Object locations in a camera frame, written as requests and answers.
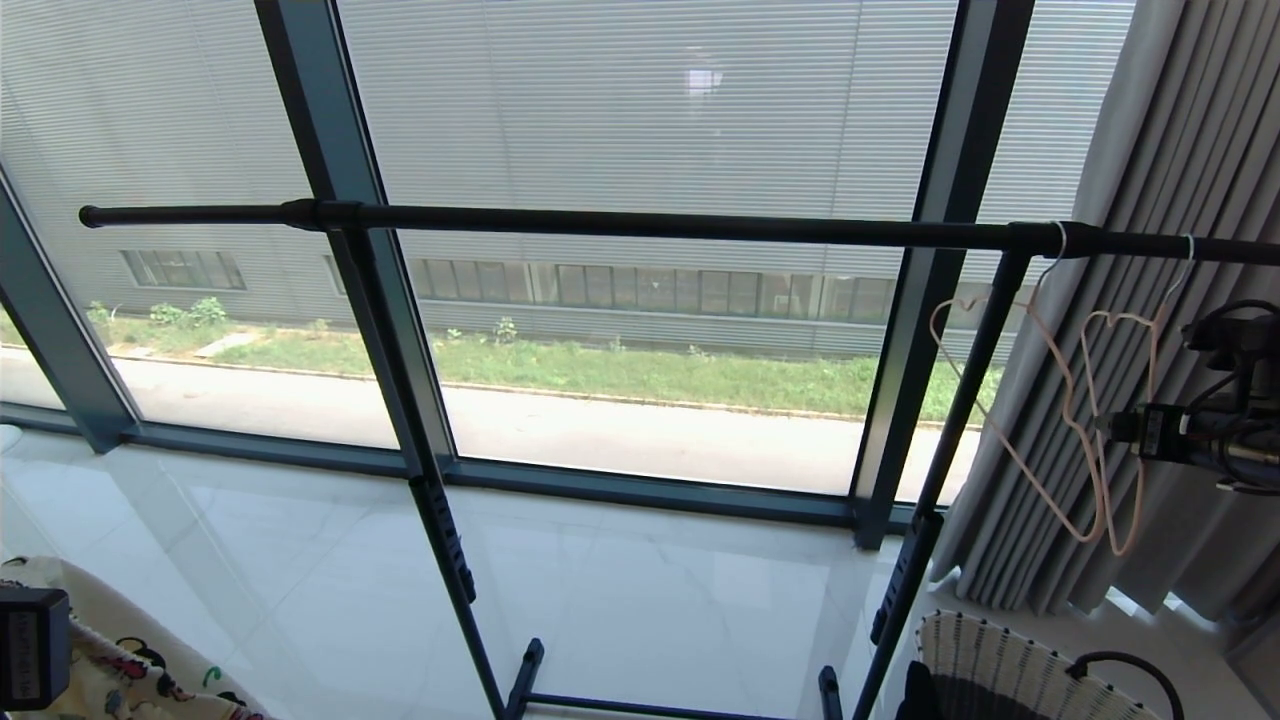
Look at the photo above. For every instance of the pink clothes hanger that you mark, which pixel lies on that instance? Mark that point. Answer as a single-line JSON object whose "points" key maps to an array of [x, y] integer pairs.
{"points": [[1125, 548], [1095, 535]]}

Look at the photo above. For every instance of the cream printed garment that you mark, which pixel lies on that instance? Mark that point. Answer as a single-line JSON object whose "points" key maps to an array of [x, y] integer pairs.
{"points": [[130, 680]]}

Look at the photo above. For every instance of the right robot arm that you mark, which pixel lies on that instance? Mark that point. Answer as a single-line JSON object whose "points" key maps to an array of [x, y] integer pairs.
{"points": [[1250, 440]]}

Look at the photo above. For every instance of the black clothes rack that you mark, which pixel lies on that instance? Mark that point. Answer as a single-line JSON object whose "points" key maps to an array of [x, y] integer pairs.
{"points": [[640, 225]]}

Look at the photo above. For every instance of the white laundry basket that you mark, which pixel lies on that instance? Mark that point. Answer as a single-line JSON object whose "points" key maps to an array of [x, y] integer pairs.
{"points": [[1000, 660]]}

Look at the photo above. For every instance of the window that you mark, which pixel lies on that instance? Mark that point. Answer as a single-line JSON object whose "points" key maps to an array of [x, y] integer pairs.
{"points": [[640, 120]]}

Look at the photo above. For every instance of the black garment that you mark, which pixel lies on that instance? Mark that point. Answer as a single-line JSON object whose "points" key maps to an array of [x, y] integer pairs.
{"points": [[915, 695]]}

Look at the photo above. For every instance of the beige curtain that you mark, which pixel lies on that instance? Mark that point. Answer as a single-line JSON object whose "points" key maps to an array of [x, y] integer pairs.
{"points": [[1200, 120]]}

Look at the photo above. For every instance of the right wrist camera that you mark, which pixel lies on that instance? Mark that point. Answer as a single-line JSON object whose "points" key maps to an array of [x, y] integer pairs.
{"points": [[1160, 430]]}

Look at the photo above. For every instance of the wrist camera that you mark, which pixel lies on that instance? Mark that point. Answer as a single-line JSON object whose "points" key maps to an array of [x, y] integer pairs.
{"points": [[35, 650], [1160, 430]]}

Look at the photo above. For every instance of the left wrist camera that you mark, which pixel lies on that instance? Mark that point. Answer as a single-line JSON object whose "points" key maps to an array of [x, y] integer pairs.
{"points": [[35, 650]]}

